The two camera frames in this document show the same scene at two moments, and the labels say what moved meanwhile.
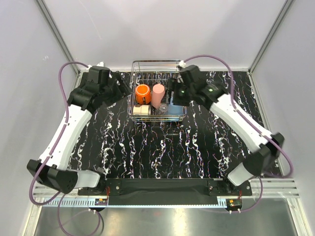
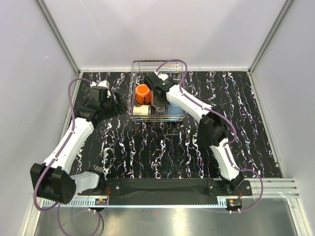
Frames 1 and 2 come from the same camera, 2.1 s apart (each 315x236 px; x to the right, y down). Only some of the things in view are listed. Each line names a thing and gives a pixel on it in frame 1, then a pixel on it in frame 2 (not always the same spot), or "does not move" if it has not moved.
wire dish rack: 148,99 does not move
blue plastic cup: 173,110 does not move
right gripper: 173,85 → 163,103
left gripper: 122,90 → 119,108
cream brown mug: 141,109 does not move
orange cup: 142,94 does not move
